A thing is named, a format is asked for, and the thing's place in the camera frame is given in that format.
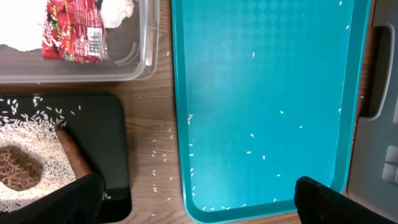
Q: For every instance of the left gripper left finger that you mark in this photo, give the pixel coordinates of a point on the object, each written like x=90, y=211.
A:
x=77, y=202

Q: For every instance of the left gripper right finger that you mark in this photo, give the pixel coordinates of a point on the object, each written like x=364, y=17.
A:
x=317, y=203

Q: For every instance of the fried sausage stick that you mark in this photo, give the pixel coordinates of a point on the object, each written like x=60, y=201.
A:
x=76, y=159

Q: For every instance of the red snack wrapper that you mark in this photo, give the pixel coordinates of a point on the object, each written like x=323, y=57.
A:
x=74, y=31

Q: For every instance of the white napkin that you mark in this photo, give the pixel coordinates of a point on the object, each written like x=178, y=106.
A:
x=22, y=24

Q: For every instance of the grey dishwasher rack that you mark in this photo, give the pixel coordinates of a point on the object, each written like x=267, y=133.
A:
x=373, y=175

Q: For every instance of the brown food scrap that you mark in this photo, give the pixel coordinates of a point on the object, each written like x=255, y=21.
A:
x=19, y=171

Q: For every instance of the black plastic tray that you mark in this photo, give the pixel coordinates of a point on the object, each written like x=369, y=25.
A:
x=96, y=123

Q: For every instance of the pile of white rice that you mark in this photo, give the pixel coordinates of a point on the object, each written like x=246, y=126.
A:
x=27, y=124

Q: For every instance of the teal serving tray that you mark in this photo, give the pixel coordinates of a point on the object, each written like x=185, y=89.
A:
x=266, y=93

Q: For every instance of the clear plastic bin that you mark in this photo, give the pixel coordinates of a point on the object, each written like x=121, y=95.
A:
x=132, y=54

